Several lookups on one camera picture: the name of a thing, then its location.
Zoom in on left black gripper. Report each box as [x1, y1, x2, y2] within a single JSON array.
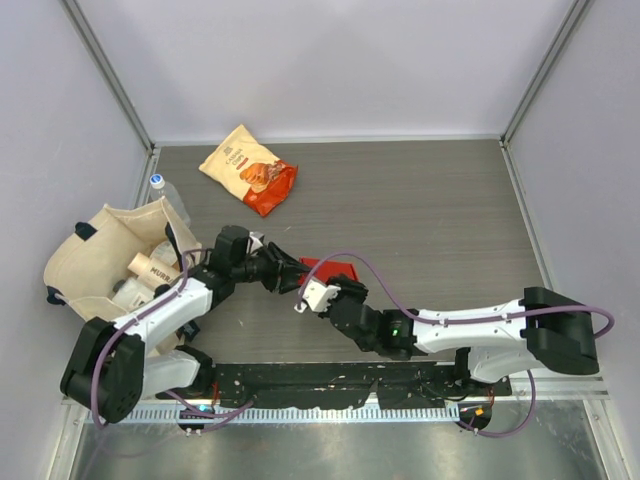
[[231, 242, 312, 293]]

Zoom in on red paper box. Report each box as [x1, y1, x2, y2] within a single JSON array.
[[298, 257, 359, 283]]

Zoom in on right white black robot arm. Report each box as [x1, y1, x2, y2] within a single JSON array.
[[303, 277, 599, 395]]

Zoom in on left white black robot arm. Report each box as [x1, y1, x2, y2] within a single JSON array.
[[60, 225, 310, 427]]

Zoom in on cassava chips bag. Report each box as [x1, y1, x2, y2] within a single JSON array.
[[199, 125, 298, 217]]

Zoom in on beige cylindrical bottle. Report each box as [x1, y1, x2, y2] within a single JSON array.
[[128, 253, 180, 290]]

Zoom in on clear plastic water bottle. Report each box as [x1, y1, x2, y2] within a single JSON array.
[[149, 173, 191, 227]]

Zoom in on white pouch in bag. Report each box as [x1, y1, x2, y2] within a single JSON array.
[[112, 277, 154, 311]]

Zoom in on beige canvas tote bag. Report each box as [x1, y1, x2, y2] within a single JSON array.
[[44, 198, 202, 321]]

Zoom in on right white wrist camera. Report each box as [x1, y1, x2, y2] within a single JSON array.
[[294, 279, 340, 314]]

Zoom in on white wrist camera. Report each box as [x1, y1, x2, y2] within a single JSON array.
[[294, 279, 340, 314], [247, 231, 265, 254]]

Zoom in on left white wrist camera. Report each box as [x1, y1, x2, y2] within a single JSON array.
[[247, 231, 265, 254]]

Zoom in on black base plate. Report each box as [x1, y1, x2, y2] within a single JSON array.
[[173, 361, 512, 410]]

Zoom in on white slotted cable duct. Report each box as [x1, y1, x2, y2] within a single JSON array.
[[124, 403, 461, 424]]

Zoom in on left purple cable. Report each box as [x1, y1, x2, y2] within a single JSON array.
[[90, 247, 256, 434]]

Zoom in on purple cable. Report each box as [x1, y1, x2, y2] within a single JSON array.
[[297, 250, 616, 441], [90, 247, 256, 434]]

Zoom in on aluminium frame rail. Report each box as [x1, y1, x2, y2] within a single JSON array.
[[61, 359, 611, 404]]

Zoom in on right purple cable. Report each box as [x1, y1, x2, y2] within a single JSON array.
[[297, 250, 616, 441]]

